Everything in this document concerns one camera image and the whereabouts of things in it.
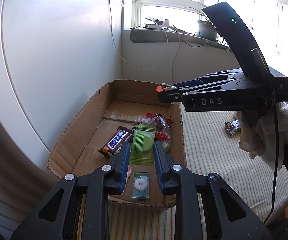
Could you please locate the white ribbed panel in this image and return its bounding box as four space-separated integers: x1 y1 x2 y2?
0 97 67 233

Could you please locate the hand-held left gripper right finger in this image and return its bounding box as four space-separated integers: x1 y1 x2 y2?
153 141 272 240

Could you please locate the dark chocolate bar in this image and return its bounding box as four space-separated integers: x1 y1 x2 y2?
98 126 134 158
224 120 241 136

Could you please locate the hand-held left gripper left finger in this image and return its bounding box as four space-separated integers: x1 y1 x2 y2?
10 141 132 240

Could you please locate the brown cardboard box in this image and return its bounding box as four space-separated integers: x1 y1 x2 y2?
46 79 187 208

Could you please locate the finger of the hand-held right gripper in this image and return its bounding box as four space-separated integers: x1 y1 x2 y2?
173 72 237 89
157 79 234 104

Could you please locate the small green candy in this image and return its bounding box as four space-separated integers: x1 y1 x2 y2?
160 141 171 154

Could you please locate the light green snack packet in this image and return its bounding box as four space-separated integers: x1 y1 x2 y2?
130 125 157 166

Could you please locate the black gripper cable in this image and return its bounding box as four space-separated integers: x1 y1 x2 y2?
263 100 281 224

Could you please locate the clear ring candy packet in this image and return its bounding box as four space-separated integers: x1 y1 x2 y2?
130 171 151 202

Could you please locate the thin white cable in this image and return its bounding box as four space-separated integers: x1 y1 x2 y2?
109 0 182 71

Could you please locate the grey hanging cable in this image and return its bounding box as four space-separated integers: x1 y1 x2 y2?
165 27 184 85

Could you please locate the person's right hand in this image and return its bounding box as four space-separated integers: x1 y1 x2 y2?
235 100 288 167

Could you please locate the potted spider plant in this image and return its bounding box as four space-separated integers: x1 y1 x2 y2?
184 0 232 54

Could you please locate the white cabinet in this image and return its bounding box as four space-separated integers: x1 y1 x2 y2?
0 0 124 180

